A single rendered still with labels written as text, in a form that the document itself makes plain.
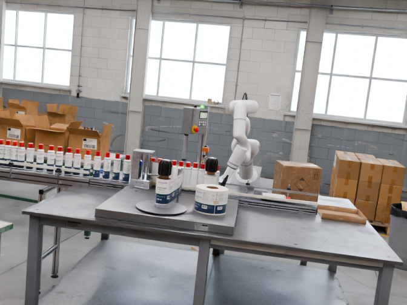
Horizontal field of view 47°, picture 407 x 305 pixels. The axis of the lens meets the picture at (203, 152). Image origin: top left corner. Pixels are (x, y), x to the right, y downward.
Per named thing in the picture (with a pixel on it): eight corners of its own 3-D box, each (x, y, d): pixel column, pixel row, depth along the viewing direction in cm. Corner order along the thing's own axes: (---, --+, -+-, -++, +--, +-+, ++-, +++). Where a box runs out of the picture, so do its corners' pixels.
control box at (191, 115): (180, 132, 342) (183, 106, 339) (196, 132, 355) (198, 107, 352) (191, 134, 335) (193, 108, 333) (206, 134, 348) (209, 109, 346)
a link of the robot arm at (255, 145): (238, 155, 402) (237, 135, 385) (260, 156, 399) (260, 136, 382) (237, 166, 394) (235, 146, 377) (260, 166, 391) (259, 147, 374)
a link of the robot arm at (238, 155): (235, 161, 342) (226, 159, 336) (243, 146, 340) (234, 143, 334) (241, 167, 336) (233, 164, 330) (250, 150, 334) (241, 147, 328)
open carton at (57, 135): (23, 152, 487) (25, 116, 482) (51, 146, 539) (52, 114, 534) (62, 157, 478) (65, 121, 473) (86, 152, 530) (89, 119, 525)
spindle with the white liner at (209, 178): (200, 202, 309) (205, 157, 305) (201, 199, 317) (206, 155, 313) (214, 204, 308) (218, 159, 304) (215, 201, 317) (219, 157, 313)
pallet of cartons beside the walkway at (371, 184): (396, 236, 606) (407, 167, 594) (329, 226, 623) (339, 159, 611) (382, 214, 722) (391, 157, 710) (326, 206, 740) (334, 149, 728)
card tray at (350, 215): (321, 218, 321) (321, 212, 320) (316, 209, 346) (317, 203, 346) (366, 224, 318) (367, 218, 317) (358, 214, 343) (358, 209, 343)
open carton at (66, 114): (39, 127, 713) (40, 103, 708) (56, 126, 754) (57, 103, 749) (62, 131, 700) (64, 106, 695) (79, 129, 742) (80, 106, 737)
